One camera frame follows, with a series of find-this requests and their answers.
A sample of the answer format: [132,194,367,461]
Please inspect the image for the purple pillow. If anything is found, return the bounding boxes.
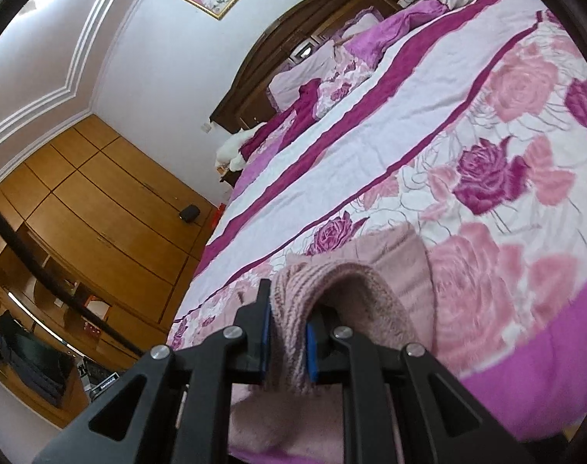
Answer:
[268,41,371,112]

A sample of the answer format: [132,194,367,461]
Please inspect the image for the hanging dark clothes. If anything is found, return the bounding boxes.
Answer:
[0,312,74,409]

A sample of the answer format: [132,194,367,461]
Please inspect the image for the white pillow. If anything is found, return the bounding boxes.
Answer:
[213,121,267,172]

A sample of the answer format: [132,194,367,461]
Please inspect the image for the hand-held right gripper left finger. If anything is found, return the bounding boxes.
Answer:
[32,278,275,464]

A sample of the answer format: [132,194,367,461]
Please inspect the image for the crumpled purple quilt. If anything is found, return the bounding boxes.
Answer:
[298,0,449,121]

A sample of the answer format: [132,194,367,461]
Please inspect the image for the floral striped bedspread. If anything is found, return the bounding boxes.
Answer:
[168,0,587,464]

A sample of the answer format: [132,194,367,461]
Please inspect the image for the pink knitted cardigan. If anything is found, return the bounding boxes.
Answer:
[228,225,439,462]

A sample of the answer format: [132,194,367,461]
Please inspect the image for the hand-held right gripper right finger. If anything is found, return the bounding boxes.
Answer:
[305,304,533,464]

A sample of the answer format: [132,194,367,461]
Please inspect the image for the dark wooden headboard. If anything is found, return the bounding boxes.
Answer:
[210,0,403,133]

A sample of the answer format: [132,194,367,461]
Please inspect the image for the wooden wardrobe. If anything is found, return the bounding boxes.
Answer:
[0,113,217,428]

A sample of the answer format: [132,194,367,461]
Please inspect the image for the dark wooden nightstand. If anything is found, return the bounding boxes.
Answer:
[216,164,238,189]

